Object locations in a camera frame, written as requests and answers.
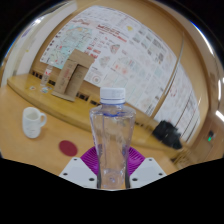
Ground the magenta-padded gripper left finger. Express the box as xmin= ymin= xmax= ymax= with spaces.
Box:
xmin=59 ymin=146 xmax=101 ymax=190

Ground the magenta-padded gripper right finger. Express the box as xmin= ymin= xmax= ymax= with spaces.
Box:
xmin=126 ymin=146 xmax=167 ymax=190

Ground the clear water bottle white cap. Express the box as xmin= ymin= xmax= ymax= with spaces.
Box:
xmin=88 ymin=87 xmax=137 ymax=191

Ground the flat round red coaster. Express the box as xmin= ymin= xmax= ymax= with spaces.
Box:
xmin=58 ymin=139 xmax=79 ymax=157

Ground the black backpack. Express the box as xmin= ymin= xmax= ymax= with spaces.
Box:
xmin=152 ymin=119 xmax=184 ymax=150

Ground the white ceramic mug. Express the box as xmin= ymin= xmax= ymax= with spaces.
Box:
xmin=21 ymin=106 xmax=48 ymax=139

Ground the brown cardboard box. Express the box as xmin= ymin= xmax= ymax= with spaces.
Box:
xmin=51 ymin=48 xmax=96 ymax=102

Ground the clear bottle with red label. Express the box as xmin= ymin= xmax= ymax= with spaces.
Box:
xmin=40 ymin=64 xmax=55 ymax=89

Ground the large white printed wall poster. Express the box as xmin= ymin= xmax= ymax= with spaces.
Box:
xmin=39 ymin=5 xmax=177 ymax=116

